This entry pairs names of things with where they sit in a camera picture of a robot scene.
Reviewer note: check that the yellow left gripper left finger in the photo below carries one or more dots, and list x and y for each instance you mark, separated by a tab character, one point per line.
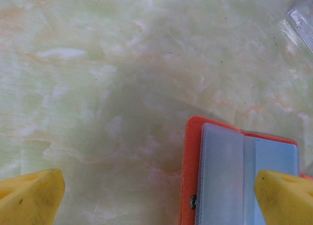
31	198

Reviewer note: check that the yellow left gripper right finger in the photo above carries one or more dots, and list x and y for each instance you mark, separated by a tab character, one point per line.
283	200

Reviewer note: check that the orange card holder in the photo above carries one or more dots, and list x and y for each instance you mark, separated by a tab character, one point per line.
190	161

